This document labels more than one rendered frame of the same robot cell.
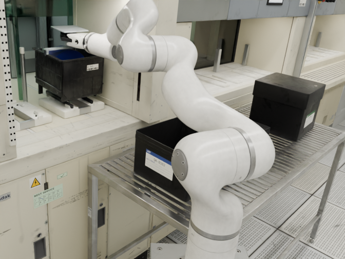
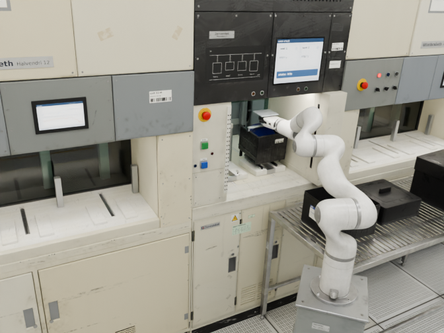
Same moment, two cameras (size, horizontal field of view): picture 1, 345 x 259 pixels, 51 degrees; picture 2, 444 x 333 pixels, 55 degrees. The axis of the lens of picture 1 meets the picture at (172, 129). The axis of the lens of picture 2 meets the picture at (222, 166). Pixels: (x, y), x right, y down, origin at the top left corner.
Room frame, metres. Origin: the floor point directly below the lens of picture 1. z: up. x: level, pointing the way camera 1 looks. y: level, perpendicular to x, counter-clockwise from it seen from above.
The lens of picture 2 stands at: (-0.82, -0.20, 1.92)
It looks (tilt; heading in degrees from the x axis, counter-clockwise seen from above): 23 degrees down; 22
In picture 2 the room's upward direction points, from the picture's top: 2 degrees clockwise
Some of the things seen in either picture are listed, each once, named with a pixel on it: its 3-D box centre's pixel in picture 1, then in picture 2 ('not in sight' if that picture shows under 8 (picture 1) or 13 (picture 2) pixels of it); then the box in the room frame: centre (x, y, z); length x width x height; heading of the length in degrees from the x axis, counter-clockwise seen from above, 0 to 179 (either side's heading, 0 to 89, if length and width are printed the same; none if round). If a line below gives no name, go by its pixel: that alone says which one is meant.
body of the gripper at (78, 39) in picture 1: (83, 40); (274, 122); (1.48, 0.40, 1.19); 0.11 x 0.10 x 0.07; 52
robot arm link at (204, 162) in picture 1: (210, 182); (336, 227); (0.68, -0.09, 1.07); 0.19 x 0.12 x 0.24; 121
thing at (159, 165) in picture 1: (184, 154); (339, 211); (1.23, -0.05, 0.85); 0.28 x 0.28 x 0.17; 49
